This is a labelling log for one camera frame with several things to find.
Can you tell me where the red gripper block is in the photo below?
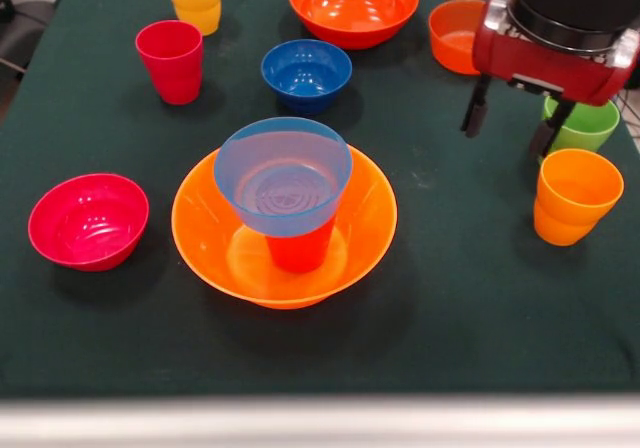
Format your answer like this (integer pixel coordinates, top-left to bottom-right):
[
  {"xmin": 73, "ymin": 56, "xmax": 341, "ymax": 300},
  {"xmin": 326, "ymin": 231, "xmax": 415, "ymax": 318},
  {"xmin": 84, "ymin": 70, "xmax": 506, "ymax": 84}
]
[{"xmin": 460, "ymin": 26, "xmax": 637, "ymax": 159}]

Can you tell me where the orange cup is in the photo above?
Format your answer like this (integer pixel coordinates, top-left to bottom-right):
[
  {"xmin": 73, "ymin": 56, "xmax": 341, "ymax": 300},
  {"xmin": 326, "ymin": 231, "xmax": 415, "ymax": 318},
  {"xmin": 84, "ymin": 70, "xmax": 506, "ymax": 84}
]
[{"xmin": 532, "ymin": 148, "xmax": 625, "ymax": 247}]

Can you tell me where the dark blue bowl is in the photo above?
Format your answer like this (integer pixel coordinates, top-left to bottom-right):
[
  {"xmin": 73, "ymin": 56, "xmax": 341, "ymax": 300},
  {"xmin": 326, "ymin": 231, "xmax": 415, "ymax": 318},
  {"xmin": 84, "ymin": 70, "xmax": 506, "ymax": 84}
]
[{"xmin": 260, "ymin": 38, "xmax": 353, "ymax": 117}]

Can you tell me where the light blue bowl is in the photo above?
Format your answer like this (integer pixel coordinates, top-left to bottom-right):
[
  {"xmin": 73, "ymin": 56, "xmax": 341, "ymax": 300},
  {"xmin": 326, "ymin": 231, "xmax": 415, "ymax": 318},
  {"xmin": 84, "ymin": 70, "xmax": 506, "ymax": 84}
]
[{"xmin": 213, "ymin": 116, "xmax": 353, "ymax": 239}]

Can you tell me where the red-orange cup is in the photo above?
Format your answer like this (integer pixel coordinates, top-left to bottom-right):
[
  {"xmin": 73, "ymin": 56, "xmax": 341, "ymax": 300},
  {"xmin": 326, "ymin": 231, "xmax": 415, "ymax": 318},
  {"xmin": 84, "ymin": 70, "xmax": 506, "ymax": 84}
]
[{"xmin": 264, "ymin": 217, "xmax": 337, "ymax": 275}]

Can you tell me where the green cup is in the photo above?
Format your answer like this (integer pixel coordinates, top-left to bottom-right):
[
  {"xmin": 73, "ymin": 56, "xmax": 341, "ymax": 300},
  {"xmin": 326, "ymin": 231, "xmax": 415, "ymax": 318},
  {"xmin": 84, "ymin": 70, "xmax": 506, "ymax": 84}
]
[{"xmin": 537, "ymin": 95, "xmax": 621, "ymax": 164}]

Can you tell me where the small red-orange bowl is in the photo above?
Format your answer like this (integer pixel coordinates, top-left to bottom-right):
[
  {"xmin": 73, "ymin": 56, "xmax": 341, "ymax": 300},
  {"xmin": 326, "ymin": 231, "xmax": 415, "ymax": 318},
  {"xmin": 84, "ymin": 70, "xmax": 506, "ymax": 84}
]
[{"xmin": 427, "ymin": 0, "xmax": 489, "ymax": 76}]

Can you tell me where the large red-orange bowl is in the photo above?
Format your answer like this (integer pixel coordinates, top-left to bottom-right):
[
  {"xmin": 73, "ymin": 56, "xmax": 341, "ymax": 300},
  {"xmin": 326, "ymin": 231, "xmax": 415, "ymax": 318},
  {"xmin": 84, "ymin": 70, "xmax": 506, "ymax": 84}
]
[{"xmin": 288, "ymin": 0, "xmax": 420, "ymax": 51}]

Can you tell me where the large orange bowl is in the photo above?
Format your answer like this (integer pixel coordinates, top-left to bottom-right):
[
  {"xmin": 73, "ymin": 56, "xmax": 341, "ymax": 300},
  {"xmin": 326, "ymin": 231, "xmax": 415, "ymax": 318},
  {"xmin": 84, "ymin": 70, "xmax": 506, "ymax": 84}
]
[{"xmin": 171, "ymin": 142, "xmax": 399, "ymax": 311}]

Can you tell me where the yellow cup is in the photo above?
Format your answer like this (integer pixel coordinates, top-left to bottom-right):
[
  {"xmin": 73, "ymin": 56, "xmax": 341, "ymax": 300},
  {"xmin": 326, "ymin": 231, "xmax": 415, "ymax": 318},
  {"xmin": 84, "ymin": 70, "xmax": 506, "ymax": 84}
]
[{"xmin": 162, "ymin": 0, "xmax": 224, "ymax": 37}]

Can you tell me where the pink-red cup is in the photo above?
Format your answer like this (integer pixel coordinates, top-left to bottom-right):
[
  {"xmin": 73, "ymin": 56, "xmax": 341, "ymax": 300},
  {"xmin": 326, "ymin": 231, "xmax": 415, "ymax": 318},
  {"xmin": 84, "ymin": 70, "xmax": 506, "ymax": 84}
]
[{"xmin": 134, "ymin": 20, "xmax": 205, "ymax": 106}]

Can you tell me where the pink-red bowl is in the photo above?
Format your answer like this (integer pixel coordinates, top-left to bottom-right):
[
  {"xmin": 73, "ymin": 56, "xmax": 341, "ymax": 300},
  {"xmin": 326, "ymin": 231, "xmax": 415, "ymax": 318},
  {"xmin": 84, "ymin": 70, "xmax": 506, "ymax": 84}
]
[{"xmin": 27, "ymin": 172, "xmax": 150, "ymax": 273}]

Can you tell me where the dark green tablecloth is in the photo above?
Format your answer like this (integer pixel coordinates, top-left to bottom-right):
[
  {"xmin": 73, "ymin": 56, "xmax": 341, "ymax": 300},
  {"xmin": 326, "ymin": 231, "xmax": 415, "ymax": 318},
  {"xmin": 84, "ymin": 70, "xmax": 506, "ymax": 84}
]
[{"xmin": 0, "ymin": 0, "xmax": 640, "ymax": 400}]

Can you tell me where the dark grey pedestal base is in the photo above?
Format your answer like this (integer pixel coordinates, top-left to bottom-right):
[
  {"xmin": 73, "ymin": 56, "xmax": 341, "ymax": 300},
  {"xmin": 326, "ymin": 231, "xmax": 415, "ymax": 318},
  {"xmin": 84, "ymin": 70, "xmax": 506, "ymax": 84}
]
[{"xmin": 0, "ymin": 0, "xmax": 56, "ymax": 77}]

